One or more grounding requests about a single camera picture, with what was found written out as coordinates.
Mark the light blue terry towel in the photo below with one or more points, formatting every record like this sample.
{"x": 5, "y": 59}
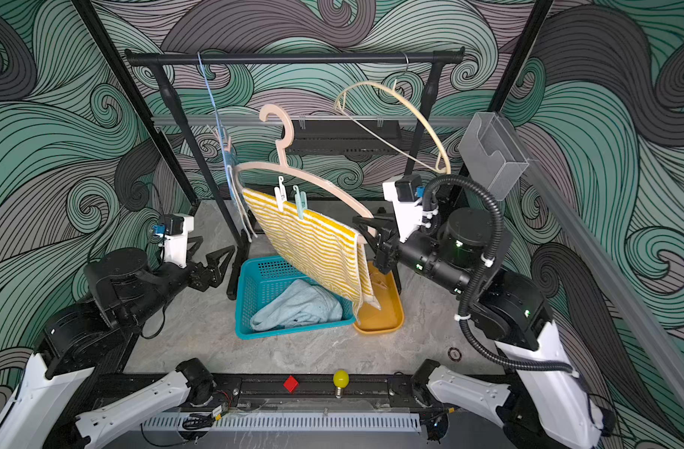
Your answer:
{"x": 300, "y": 305}

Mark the mint green clothespin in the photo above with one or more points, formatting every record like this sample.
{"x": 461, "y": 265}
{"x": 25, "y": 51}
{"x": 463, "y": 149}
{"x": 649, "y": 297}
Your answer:
{"x": 301, "y": 202}

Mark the white clothespin on striped towel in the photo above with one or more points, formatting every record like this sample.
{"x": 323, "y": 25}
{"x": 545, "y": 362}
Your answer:
{"x": 280, "y": 193}

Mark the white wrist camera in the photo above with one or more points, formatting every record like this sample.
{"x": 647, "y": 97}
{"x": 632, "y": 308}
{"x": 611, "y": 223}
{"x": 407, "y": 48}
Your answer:
{"x": 173, "y": 230}
{"x": 405, "y": 192}

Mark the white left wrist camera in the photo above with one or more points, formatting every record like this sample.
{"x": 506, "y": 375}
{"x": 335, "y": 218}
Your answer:
{"x": 173, "y": 230}

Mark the yellow striped towel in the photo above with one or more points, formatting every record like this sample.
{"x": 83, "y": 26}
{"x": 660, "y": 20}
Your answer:
{"x": 330, "y": 253}

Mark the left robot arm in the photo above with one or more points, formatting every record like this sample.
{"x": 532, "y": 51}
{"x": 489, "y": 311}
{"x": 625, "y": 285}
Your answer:
{"x": 123, "y": 294}

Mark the black clothes rack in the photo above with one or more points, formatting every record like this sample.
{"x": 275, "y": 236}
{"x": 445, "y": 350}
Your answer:
{"x": 157, "y": 62}

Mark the light blue wire hanger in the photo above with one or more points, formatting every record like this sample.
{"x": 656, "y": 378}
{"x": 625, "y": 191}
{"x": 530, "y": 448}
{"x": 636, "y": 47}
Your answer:
{"x": 219, "y": 127}

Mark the red diamond marker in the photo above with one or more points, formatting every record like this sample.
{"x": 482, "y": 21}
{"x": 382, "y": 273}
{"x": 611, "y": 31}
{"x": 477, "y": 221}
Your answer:
{"x": 291, "y": 384}

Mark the orange plastic tray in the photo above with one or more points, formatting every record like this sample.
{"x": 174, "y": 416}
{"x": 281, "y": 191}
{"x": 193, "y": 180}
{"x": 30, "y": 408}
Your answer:
{"x": 390, "y": 315}

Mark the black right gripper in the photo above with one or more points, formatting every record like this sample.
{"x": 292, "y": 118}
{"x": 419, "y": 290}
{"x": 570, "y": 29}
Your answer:
{"x": 390, "y": 248}

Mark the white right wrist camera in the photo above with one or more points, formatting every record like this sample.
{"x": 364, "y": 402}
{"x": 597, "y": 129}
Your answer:
{"x": 405, "y": 192}

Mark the blue rabbit print towel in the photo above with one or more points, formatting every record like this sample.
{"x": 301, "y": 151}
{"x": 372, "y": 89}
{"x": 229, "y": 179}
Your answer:
{"x": 228, "y": 163}

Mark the white slotted cable duct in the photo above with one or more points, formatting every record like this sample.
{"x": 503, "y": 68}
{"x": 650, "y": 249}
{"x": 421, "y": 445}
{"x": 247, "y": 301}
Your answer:
{"x": 273, "y": 421}

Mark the cream plastic hanger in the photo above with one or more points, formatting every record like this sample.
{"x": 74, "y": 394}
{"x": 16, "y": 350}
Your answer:
{"x": 420, "y": 112}

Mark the round floor marker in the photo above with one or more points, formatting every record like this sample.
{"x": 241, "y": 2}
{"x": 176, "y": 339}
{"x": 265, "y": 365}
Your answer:
{"x": 454, "y": 354}

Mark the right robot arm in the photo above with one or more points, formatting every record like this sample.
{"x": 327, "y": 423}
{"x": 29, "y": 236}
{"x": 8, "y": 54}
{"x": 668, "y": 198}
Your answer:
{"x": 451, "y": 231}

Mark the teal plastic basket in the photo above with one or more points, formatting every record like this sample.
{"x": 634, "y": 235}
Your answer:
{"x": 264, "y": 279}

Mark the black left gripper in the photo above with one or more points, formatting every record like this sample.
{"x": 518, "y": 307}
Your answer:
{"x": 201, "y": 280}

